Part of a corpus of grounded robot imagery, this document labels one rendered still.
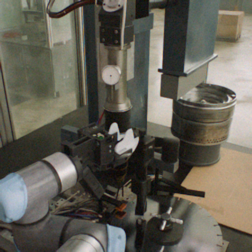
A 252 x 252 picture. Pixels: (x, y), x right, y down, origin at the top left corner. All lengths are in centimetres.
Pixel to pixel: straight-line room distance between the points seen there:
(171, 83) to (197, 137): 47
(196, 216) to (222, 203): 40
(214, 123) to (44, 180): 105
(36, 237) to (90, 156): 19
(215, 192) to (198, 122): 32
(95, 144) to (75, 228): 17
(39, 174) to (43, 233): 11
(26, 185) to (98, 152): 17
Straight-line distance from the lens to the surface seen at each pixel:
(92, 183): 71
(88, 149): 65
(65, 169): 61
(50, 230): 63
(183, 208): 108
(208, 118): 148
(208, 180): 156
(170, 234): 97
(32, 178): 59
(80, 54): 228
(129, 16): 79
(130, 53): 92
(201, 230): 101
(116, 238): 59
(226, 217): 138
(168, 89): 113
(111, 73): 78
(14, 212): 58
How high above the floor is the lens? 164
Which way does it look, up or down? 27 degrees down
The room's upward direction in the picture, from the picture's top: straight up
